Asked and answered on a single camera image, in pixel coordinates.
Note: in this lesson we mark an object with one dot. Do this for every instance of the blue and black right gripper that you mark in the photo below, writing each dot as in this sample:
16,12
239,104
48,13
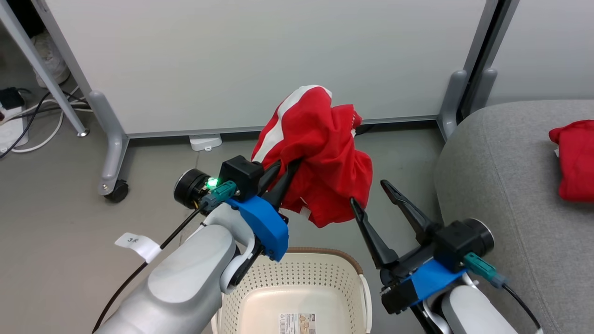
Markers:
427,278

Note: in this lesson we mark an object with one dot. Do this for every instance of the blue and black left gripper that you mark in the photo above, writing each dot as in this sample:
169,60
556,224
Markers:
267,227

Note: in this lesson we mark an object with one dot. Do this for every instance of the red garment with white stripes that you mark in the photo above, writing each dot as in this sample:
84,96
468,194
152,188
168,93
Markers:
325,153

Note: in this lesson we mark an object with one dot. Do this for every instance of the plain red garment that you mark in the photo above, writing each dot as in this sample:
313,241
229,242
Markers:
575,157

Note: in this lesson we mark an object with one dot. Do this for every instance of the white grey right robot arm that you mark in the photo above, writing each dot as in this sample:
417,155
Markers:
468,311

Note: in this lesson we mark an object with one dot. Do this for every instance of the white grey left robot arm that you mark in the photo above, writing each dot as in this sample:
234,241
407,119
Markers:
185,278

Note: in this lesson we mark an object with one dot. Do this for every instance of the grey fabric sofa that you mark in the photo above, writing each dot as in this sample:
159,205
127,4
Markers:
510,185

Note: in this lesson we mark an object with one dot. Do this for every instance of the white power adapter box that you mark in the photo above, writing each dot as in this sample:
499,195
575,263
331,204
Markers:
205,142

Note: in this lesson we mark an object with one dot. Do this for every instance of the beige perforated laundry basket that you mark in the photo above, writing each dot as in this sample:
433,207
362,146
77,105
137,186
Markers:
301,278

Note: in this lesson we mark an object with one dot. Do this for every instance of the large white partition panel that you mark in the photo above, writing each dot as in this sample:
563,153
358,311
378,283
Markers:
232,55

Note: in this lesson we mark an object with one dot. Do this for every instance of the printed basket bottom label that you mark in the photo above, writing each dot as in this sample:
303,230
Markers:
297,324

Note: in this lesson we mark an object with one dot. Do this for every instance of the black caster wheel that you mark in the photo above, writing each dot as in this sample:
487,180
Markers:
117,191

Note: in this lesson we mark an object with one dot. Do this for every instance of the grey partition leg with caster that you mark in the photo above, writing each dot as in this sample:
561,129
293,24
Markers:
113,148

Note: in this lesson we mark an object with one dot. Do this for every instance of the narrow white partition panel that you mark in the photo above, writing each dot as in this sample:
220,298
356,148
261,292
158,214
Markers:
547,46

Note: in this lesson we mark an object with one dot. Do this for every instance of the white shoe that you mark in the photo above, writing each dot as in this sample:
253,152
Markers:
53,65

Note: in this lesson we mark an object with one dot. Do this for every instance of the grey metal table leg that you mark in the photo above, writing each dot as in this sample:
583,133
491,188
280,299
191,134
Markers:
46,79

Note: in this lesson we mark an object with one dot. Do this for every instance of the white power strip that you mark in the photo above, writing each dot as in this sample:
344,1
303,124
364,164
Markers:
13,132

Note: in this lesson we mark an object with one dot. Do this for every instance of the black plug adapter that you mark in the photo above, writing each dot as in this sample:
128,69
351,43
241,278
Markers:
10,98

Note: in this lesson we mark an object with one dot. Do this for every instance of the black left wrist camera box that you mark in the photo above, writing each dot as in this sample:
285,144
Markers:
241,174

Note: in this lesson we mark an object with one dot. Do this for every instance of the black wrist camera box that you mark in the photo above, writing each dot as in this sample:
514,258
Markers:
452,246
241,174

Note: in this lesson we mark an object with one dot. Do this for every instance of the teal left camera connector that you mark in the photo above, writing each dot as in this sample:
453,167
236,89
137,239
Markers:
220,192

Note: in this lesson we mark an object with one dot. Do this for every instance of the teal camera connector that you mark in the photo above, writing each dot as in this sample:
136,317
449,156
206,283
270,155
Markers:
482,269
220,192

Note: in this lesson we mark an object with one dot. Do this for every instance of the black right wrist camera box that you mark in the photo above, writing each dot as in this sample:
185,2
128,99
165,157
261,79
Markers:
452,246

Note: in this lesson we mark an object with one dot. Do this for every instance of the teal right camera connector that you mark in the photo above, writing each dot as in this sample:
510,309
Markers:
482,269

